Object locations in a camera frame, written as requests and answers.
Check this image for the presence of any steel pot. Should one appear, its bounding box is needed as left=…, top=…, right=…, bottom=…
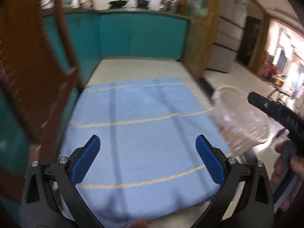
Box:
left=166, top=0, right=178, bottom=13

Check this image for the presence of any wooden stool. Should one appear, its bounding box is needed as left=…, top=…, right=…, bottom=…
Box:
left=267, top=83, right=285, bottom=104

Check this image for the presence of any black wok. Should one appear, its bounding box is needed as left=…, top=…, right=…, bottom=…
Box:
left=108, top=0, right=128, bottom=9

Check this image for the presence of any silver refrigerator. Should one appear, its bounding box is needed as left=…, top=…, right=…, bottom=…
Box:
left=207, top=0, right=248, bottom=73

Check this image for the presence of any white lattice trash basket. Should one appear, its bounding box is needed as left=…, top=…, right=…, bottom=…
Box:
left=209, top=85, right=272, bottom=155

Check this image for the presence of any steel pot lid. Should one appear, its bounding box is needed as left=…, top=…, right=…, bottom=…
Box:
left=158, top=0, right=167, bottom=11

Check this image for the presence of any black cooking pot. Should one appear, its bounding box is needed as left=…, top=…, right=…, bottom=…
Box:
left=135, top=0, right=150, bottom=9

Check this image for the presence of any blue striped table cloth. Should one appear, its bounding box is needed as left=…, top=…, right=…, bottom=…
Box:
left=60, top=78, right=231, bottom=227

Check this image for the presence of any carved brown wooden chair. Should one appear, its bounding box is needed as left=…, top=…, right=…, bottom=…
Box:
left=1, top=0, right=80, bottom=203

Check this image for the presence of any person's right hand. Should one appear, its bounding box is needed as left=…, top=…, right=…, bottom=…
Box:
left=271, top=141, right=303, bottom=212

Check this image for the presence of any wood framed glass door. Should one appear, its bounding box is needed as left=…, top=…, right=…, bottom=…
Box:
left=179, top=0, right=221, bottom=81

